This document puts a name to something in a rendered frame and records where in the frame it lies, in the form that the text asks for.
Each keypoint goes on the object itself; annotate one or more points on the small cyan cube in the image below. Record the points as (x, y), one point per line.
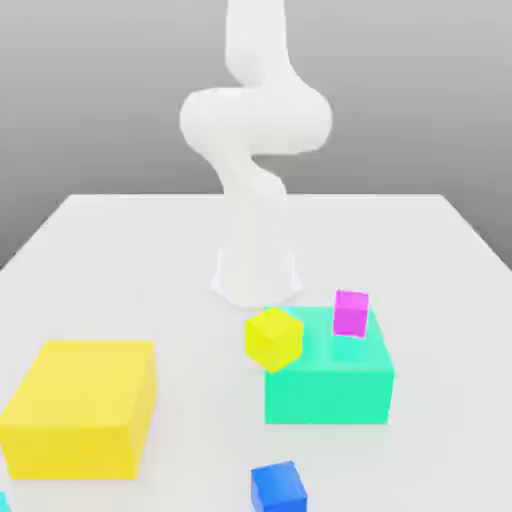
(2, 503)

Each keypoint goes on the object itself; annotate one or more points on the large green box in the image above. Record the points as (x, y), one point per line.
(328, 392)

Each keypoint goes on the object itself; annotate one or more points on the large yellow box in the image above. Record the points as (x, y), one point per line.
(76, 404)

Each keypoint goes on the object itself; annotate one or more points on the small yellow cube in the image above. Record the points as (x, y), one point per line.
(274, 340)

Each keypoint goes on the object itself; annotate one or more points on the small magenta cube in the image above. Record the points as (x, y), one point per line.
(350, 316)

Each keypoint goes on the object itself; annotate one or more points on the small blue cube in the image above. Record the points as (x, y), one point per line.
(278, 488)

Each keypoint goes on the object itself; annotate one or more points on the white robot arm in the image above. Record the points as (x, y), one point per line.
(256, 120)

